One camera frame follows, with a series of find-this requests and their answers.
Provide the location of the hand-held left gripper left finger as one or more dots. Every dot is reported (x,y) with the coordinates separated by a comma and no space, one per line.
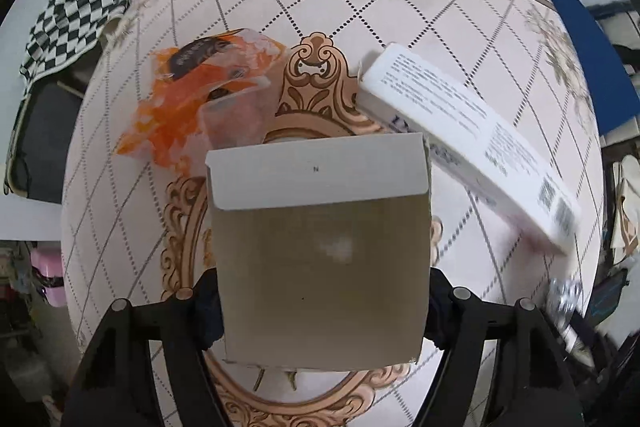
(207,317)

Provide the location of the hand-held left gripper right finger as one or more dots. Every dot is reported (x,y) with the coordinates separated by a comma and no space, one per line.
(439,314)

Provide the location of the brown cardboard box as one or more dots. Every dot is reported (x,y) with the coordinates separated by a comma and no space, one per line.
(320,282)

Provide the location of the long white box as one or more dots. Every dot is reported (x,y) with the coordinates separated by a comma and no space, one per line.
(450,122)

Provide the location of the small silver blister pack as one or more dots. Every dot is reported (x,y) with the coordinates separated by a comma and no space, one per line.
(565,299)

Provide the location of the pink plastic container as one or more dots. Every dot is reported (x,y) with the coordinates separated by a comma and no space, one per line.
(47,277)

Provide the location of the black blue floor mat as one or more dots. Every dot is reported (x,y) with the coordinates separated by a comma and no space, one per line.
(607,299)

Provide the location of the orange white wrapper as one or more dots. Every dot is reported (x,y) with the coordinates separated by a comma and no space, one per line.
(170,117)

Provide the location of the beige cloth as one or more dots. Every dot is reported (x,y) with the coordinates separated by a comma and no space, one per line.
(625,202)

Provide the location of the blue flat board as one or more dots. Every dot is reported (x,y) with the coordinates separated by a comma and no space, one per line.
(585,52)

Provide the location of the black white checkered cloth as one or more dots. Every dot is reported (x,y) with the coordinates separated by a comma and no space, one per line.
(60,27)

